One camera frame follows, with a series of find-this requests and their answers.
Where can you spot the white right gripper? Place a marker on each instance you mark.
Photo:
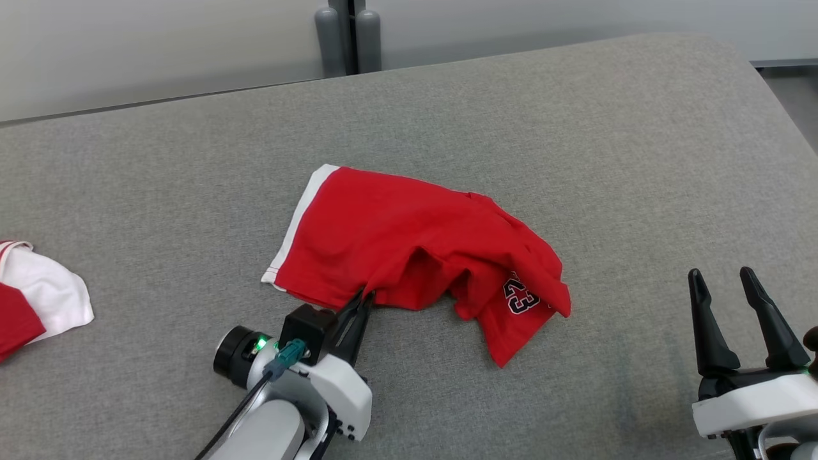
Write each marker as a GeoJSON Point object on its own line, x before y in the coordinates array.
{"type": "Point", "coordinates": [754, 399]}

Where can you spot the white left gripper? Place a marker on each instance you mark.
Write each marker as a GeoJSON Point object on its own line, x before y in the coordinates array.
{"type": "Point", "coordinates": [342, 396]}

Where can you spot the red jersey with number 23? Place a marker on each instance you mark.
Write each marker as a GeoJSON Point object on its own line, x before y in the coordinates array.
{"type": "Point", "coordinates": [396, 236]}

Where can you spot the red and white jersey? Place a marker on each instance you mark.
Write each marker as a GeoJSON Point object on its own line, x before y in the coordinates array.
{"type": "Point", "coordinates": [45, 287]}

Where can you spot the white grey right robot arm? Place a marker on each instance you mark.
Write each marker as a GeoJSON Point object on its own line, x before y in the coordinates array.
{"type": "Point", "coordinates": [802, 450]}

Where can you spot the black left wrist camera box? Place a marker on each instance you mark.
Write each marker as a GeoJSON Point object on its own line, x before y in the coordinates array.
{"type": "Point", "coordinates": [307, 329]}

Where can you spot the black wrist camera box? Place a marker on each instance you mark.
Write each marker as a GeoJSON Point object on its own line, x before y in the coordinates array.
{"type": "Point", "coordinates": [811, 338]}
{"type": "Point", "coordinates": [307, 329]}

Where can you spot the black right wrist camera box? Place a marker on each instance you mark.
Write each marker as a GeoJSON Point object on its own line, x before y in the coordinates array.
{"type": "Point", "coordinates": [811, 338]}

